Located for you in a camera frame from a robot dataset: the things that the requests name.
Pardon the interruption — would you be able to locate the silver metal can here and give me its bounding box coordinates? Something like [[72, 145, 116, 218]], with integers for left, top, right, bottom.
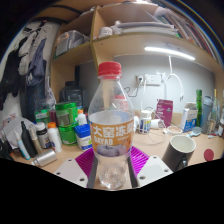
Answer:
[[31, 148, 58, 168]]

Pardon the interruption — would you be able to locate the blue denim hanging garment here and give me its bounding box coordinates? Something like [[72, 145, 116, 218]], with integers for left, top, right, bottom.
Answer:
[[25, 38, 56, 114]]

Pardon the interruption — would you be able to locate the white box with blue lid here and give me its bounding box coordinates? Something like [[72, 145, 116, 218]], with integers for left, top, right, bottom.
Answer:
[[73, 123, 93, 152]]

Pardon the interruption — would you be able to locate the white and blue carton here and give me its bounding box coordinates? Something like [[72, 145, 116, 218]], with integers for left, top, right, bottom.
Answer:
[[180, 102, 199, 133]]

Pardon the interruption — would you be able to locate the white bottle with orange cap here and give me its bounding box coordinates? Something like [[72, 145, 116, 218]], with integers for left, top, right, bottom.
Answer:
[[46, 121, 63, 154]]

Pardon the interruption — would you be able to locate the white cable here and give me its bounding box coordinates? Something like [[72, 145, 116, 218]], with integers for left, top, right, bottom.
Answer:
[[161, 54, 185, 103]]

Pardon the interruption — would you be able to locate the dark bottle with white cap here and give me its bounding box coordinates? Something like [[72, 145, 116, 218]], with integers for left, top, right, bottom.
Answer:
[[35, 122, 52, 150]]

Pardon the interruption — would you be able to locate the large green lidded jar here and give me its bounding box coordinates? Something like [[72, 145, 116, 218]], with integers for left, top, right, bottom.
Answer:
[[54, 101, 79, 127]]

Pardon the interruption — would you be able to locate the flat round red coaster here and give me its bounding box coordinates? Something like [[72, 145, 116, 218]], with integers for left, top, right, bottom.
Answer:
[[203, 148, 215, 162]]

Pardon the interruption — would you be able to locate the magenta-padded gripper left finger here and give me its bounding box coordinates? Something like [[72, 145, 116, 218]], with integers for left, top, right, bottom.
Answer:
[[53, 147, 99, 189]]

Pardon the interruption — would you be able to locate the grey hanging garment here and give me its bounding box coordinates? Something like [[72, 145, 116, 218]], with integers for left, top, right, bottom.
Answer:
[[18, 24, 48, 76]]

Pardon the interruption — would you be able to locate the black mug with white inside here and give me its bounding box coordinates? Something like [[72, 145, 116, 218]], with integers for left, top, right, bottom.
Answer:
[[161, 134, 198, 173]]

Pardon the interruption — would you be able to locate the grey shaker bottle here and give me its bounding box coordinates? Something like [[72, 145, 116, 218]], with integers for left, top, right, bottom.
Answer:
[[199, 95, 214, 134]]

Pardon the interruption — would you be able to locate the small green lidded jar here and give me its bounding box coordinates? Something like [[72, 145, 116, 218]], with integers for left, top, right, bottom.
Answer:
[[59, 123, 78, 146]]

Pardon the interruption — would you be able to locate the white bottle with blue label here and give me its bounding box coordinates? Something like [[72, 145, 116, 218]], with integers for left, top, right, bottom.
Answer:
[[139, 109, 153, 135]]

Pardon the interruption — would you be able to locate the magenta pouch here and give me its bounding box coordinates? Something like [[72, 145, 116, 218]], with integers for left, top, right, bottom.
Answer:
[[155, 98, 174, 128]]

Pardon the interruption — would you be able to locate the clear red-capped drink bottle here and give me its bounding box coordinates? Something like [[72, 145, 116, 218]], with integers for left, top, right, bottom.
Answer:
[[87, 61, 136, 191]]

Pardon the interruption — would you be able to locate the white wall power outlet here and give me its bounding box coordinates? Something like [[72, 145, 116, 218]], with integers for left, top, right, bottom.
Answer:
[[135, 73, 162, 87]]

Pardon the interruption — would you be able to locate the black box appliance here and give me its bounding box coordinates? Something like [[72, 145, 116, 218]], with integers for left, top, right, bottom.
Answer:
[[59, 80, 88, 108]]

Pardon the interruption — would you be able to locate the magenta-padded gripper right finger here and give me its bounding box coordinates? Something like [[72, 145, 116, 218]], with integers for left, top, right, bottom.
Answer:
[[127, 145, 174, 189]]

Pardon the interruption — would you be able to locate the tall green bottle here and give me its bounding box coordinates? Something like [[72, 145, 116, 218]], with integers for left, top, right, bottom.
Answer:
[[195, 88, 203, 128]]

